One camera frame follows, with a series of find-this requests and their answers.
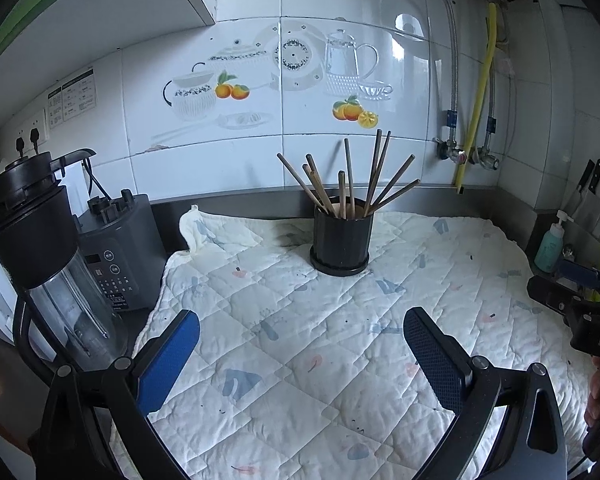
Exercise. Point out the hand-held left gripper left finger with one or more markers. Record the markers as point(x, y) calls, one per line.
point(172, 355)

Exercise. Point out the grey blender base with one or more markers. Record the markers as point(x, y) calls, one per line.
point(120, 255)

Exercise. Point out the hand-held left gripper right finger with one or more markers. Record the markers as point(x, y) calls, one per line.
point(432, 355)

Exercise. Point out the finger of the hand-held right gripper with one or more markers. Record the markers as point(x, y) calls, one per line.
point(550, 295)
point(580, 272)

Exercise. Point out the white wall label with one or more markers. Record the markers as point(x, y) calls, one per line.
point(72, 97)

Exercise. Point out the teal soap pump bottle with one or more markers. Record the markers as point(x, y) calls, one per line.
point(550, 247)

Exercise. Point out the white wall socket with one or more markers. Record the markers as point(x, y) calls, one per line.
point(30, 132)

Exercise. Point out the person's right hand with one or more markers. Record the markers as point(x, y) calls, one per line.
point(595, 395)

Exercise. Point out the bunch of wooden chopsticks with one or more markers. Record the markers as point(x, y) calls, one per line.
point(349, 180)

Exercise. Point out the metal water valve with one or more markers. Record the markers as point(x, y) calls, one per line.
point(450, 151)
point(486, 158)

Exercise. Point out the black ribbed chopstick holder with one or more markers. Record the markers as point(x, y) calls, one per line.
point(342, 240)

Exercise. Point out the white quilted mat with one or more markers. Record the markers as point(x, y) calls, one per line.
point(305, 340)

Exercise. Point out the small white wall outlet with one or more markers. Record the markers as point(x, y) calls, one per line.
point(504, 66)

